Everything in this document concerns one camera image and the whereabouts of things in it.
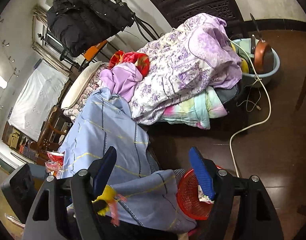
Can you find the red snack bag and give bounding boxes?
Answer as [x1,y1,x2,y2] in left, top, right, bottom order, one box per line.
[47,151,64,166]

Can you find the red plastic trash basket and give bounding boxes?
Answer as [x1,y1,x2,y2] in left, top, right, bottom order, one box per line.
[176,169,213,220]

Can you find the pink foam net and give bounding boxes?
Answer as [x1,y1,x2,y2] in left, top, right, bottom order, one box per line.
[109,194,127,226]

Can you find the pink plastic wrapper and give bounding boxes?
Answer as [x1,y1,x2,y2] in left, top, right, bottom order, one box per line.
[45,160,62,179]

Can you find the blue bed sheet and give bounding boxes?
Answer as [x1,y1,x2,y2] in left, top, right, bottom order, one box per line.
[59,88,197,233]

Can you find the pink floral folded quilt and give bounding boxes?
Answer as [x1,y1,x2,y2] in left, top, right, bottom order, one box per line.
[62,62,109,122]

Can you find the wooden chair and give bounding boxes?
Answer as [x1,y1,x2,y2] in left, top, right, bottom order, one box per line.
[37,105,73,154]

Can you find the pastel tie-dye blanket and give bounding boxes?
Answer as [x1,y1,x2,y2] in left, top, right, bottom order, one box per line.
[158,86,228,129]

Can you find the cream pillow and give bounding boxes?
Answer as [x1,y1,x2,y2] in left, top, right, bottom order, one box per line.
[61,61,107,110]

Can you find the lilac cloth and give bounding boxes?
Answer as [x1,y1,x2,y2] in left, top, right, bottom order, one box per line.
[97,62,143,102]

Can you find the white lace cloth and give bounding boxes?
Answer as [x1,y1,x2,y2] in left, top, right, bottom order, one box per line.
[8,61,68,141]

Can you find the red patterned blanket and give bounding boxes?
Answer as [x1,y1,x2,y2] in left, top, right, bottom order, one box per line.
[108,50,150,77]

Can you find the light blue wash basin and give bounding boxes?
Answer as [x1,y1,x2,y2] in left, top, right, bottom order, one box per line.
[231,36,280,88]

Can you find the purple floral quilt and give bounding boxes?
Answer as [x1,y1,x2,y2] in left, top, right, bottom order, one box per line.
[129,13,242,125]

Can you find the striped curtain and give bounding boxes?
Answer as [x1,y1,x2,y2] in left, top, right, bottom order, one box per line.
[32,5,72,77]

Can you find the brown frying pan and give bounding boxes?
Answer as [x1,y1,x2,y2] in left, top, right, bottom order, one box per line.
[250,13,274,74]

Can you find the black jacket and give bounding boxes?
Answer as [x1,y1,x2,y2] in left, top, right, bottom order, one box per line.
[47,0,135,57]

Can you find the white power cable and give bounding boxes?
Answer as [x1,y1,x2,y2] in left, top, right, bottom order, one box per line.
[228,39,273,178]

